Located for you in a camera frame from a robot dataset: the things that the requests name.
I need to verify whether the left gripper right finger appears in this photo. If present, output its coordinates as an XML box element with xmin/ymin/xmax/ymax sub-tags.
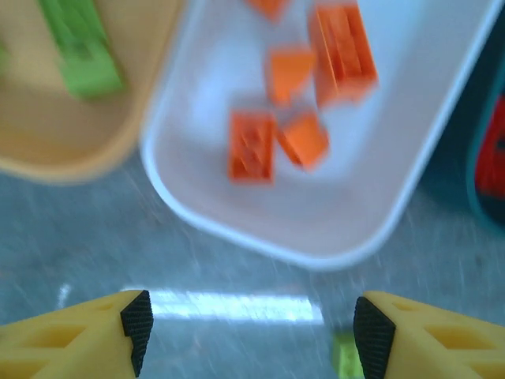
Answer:
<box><xmin>353</xmin><ymin>291</ymin><xmax>505</xmax><ymax>379</ymax></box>

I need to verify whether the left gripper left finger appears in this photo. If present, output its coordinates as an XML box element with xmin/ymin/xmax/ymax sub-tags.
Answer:
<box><xmin>0</xmin><ymin>290</ymin><xmax>154</xmax><ymax>379</ymax></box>

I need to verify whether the orange lego slope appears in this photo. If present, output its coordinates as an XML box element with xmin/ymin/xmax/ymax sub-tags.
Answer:
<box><xmin>267</xmin><ymin>47</ymin><xmax>319</xmax><ymax>107</ymax></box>
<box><xmin>275</xmin><ymin>112</ymin><xmax>331</xmax><ymax>173</ymax></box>

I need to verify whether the long green lego brick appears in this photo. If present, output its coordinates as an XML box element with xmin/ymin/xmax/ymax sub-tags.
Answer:
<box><xmin>39</xmin><ymin>0</ymin><xmax>126</xmax><ymax>98</ymax></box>

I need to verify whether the long orange lego brick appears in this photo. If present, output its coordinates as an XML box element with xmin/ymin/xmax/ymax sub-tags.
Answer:
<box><xmin>309</xmin><ymin>2</ymin><xmax>380</xmax><ymax>108</ymax></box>

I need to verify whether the orange lego wedge plate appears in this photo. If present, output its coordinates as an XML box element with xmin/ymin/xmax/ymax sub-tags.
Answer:
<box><xmin>244</xmin><ymin>0</ymin><xmax>294</xmax><ymax>21</ymax></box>

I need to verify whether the teal plastic container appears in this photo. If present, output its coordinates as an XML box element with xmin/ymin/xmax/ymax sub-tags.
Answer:
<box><xmin>465</xmin><ymin>23</ymin><xmax>505</xmax><ymax>228</ymax></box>

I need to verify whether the red lego brick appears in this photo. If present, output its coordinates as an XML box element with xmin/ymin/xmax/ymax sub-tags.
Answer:
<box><xmin>473</xmin><ymin>94</ymin><xmax>505</xmax><ymax>207</ymax></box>

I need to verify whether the white plastic container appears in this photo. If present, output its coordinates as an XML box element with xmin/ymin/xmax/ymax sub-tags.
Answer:
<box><xmin>140</xmin><ymin>0</ymin><xmax>504</xmax><ymax>272</ymax></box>

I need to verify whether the orange plastic container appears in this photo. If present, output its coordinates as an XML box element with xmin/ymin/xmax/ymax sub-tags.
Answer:
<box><xmin>0</xmin><ymin>0</ymin><xmax>185</xmax><ymax>186</ymax></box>

